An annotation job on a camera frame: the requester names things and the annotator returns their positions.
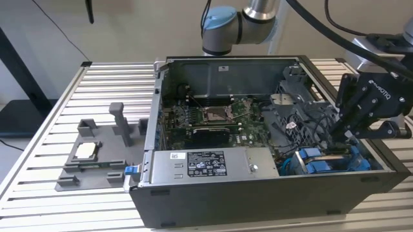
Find thin black floor cable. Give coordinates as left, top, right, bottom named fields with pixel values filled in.
left=0, top=139, right=24, bottom=151

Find metal socket cover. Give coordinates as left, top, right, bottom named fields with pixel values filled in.
left=228, top=99, right=252, bottom=118

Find black open PC case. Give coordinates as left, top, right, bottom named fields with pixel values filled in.
left=128, top=55, right=413, bottom=229

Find thin black wall cable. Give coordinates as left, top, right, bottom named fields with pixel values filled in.
left=30, top=0, right=93, bottom=63

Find silver CPU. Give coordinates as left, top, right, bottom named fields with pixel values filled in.
left=74, top=142, right=97, bottom=159

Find silver power supply unit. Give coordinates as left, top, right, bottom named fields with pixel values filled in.
left=149, top=147, right=280, bottom=183

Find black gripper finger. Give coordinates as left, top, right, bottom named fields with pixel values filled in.
left=330, top=73, right=369, bottom=142
left=351, top=89, right=401, bottom=140

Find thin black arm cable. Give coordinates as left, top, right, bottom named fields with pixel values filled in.
left=324, top=0, right=370, bottom=37

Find black wire with white tag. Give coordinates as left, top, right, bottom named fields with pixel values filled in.
left=283, top=115, right=343, bottom=148

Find CPU socket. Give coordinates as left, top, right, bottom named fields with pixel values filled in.
left=200, top=105, right=232, bottom=124

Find blue plastic disk carrier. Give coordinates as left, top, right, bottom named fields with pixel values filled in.
left=306, top=161, right=330, bottom=174

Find hard disk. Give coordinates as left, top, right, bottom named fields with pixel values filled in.
left=295, top=142, right=371, bottom=173

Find black monitor stand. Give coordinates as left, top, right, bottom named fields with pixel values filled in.
left=0, top=26, right=58, bottom=139

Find green motherboard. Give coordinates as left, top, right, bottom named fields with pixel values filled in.
left=160, top=95, right=280, bottom=152

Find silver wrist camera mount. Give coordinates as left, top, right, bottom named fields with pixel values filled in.
left=342, top=37, right=405, bottom=71

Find green RAM stick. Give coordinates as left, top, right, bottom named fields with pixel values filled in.
left=78, top=162, right=112, bottom=169

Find black power supply label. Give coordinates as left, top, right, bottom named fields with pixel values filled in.
left=185, top=150, right=225, bottom=177

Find black heatsink block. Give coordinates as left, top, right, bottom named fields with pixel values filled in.
left=191, top=127, right=229, bottom=144

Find thin wire locking lever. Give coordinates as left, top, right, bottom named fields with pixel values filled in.
left=185, top=93, right=204, bottom=108

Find black RAM slots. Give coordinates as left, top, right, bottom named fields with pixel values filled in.
left=188, top=93, right=234, bottom=106

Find black hanging strap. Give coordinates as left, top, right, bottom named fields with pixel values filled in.
left=84, top=0, right=95, bottom=24

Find grey parts rack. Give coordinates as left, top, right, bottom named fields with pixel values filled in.
left=54, top=102, right=149, bottom=193

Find silver metal bracket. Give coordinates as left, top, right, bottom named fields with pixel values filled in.
left=268, top=93, right=295, bottom=107

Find blue wire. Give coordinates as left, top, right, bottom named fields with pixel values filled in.
left=278, top=156, right=294, bottom=176

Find grey metal disk bay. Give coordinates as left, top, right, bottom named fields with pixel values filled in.
left=288, top=141, right=373, bottom=175

